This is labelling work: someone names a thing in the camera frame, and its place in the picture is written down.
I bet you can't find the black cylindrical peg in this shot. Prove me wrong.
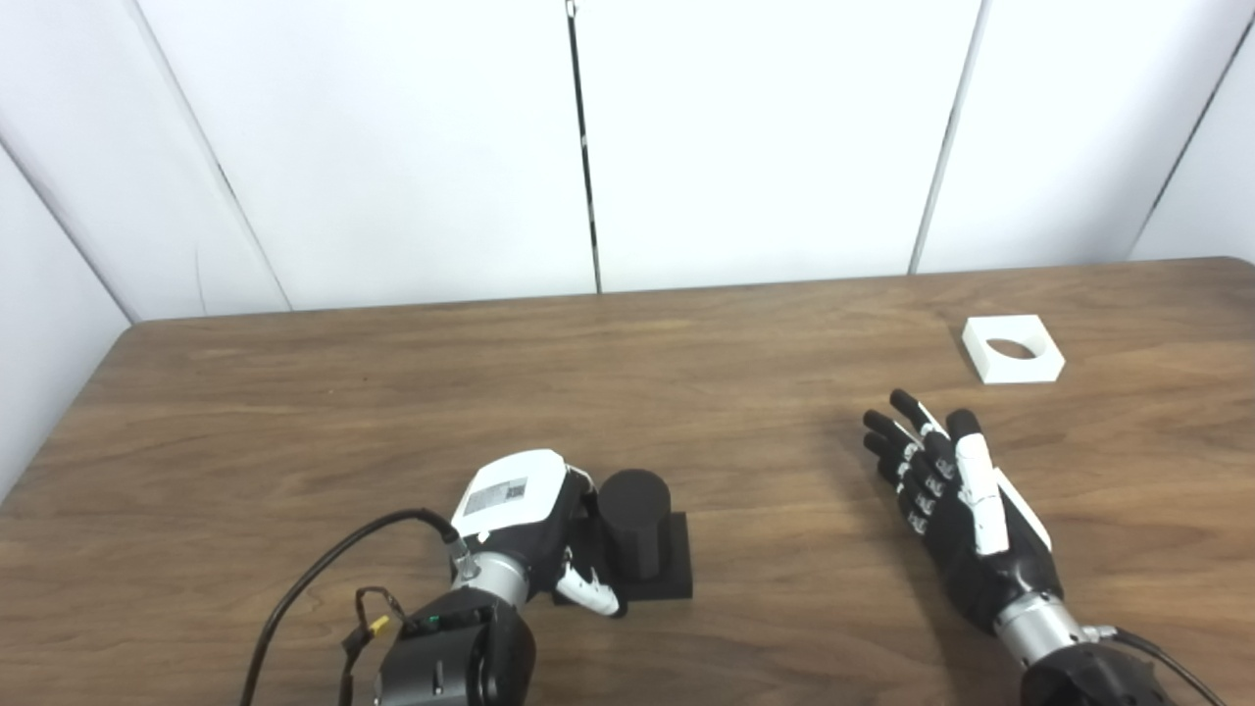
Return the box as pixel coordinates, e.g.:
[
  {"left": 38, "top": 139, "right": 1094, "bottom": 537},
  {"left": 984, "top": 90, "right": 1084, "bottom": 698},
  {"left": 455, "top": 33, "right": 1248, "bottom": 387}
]
[{"left": 552, "top": 469, "right": 694, "bottom": 605}]

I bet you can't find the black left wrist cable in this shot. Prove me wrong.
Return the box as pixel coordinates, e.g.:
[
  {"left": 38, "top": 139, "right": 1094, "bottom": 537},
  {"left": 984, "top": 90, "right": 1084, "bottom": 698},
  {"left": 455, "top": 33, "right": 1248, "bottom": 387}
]
[{"left": 238, "top": 507, "right": 481, "bottom": 706}]

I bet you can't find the thin wire with yellow connector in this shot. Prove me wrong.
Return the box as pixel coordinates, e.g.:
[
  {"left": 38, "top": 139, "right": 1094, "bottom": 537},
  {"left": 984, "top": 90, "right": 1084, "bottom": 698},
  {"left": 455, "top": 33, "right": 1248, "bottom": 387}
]
[{"left": 339, "top": 585, "right": 415, "bottom": 706}]

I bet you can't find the black and white right hand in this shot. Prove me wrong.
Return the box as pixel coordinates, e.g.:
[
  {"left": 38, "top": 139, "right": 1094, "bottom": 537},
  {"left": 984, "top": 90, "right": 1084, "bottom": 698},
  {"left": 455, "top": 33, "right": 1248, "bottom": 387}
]
[{"left": 863, "top": 389, "right": 1066, "bottom": 633}]

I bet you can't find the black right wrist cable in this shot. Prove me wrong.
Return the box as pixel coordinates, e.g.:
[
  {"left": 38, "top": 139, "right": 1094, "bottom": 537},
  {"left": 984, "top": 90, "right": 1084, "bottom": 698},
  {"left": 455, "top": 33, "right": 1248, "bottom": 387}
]
[{"left": 1081, "top": 624, "right": 1231, "bottom": 706}]

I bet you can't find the white square piece with hole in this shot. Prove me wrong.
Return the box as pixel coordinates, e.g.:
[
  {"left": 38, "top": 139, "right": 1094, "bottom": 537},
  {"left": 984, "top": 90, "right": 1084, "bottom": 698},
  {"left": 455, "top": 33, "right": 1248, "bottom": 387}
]
[{"left": 961, "top": 315, "right": 1066, "bottom": 384}]

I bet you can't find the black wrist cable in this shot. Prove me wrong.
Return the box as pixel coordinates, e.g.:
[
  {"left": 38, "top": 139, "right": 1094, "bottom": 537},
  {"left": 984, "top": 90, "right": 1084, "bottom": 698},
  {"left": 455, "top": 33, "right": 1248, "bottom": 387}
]
[
  {"left": 238, "top": 507, "right": 481, "bottom": 706},
  {"left": 1081, "top": 624, "right": 1231, "bottom": 706}
]

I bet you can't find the black and white left hand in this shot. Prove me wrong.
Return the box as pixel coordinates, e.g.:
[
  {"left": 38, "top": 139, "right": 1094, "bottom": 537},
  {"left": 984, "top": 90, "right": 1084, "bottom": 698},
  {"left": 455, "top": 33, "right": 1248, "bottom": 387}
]
[{"left": 450, "top": 449, "right": 628, "bottom": 619}]

